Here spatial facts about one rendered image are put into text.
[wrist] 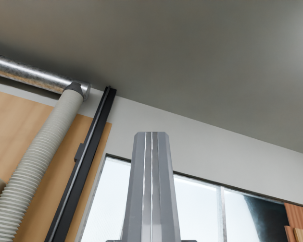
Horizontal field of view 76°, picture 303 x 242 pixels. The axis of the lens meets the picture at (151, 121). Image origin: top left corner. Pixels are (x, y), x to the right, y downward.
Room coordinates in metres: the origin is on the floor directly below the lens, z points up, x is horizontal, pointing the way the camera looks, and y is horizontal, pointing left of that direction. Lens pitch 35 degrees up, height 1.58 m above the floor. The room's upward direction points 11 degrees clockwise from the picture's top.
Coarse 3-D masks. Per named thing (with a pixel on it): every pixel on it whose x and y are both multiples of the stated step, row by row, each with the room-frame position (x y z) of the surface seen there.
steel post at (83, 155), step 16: (112, 96) 1.26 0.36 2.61; (96, 112) 1.24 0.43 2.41; (96, 128) 1.25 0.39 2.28; (80, 144) 1.24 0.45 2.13; (96, 144) 1.26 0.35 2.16; (80, 160) 1.23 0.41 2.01; (80, 176) 1.25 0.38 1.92; (64, 192) 1.24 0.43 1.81; (80, 192) 1.26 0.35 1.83; (64, 208) 1.25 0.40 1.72; (64, 224) 1.26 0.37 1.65; (48, 240) 1.25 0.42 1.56; (64, 240) 1.30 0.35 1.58
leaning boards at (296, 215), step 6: (288, 204) 1.59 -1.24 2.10; (288, 210) 1.58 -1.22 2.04; (294, 210) 1.60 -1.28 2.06; (300, 210) 1.61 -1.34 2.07; (288, 216) 1.58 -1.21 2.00; (294, 216) 1.59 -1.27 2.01; (300, 216) 1.60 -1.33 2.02; (294, 222) 1.59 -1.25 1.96; (300, 222) 1.60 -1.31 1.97; (288, 228) 1.53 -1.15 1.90; (294, 228) 1.52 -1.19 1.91; (300, 228) 1.59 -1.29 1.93; (288, 234) 1.53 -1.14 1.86; (294, 234) 1.54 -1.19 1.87; (300, 234) 1.52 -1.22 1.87; (288, 240) 1.54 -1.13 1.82; (294, 240) 1.54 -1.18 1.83; (300, 240) 1.51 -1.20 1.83
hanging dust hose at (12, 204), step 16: (64, 96) 1.11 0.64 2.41; (80, 96) 1.16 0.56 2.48; (64, 112) 1.12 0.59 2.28; (48, 128) 1.11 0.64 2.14; (64, 128) 1.16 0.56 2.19; (32, 144) 1.13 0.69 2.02; (48, 144) 1.12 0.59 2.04; (32, 160) 1.11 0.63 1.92; (48, 160) 1.16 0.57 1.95; (16, 176) 1.10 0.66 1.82; (32, 176) 1.12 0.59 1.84; (16, 192) 1.10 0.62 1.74; (32, 192) 1.17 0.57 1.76; (0, 208) 1.10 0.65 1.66; (16, 208) 1.12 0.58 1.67; (0, 224) 1.11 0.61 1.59; (16, 224) 1.15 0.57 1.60; (0, 240) 1.12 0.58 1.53
